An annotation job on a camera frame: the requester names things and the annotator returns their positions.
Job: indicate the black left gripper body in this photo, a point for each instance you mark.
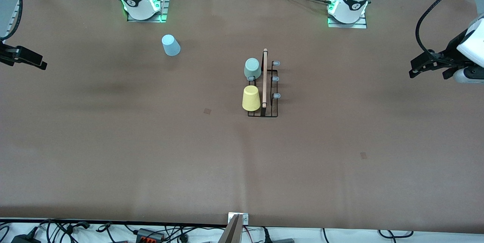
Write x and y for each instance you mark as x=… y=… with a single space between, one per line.
x=450 y=54

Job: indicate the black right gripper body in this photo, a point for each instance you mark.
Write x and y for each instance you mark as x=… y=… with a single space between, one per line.
x=8 y=54

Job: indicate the pale green cup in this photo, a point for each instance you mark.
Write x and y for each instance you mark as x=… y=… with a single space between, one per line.
x=252 y=69

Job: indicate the yellow cup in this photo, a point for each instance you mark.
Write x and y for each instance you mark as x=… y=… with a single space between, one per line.
x=251 y=99

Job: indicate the light blue cup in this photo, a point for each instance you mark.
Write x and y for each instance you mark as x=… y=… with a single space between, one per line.
x=171 y=46

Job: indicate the black power adapter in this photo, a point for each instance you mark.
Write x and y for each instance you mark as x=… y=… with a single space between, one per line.
x=24 y=239

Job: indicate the black orange electronic box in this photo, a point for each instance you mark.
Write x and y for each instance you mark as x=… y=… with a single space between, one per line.
x=149 y=234

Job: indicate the perforated metal rail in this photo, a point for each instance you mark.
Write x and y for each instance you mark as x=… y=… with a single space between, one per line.
x=13 y=17

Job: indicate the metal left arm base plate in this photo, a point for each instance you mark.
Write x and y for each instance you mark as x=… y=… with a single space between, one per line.
x=348 y=25

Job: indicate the silver metal bracket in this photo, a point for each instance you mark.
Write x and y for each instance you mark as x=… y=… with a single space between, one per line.
x=245 y=218

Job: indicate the grey brown post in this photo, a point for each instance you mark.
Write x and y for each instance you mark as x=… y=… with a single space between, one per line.
x=230 y=235

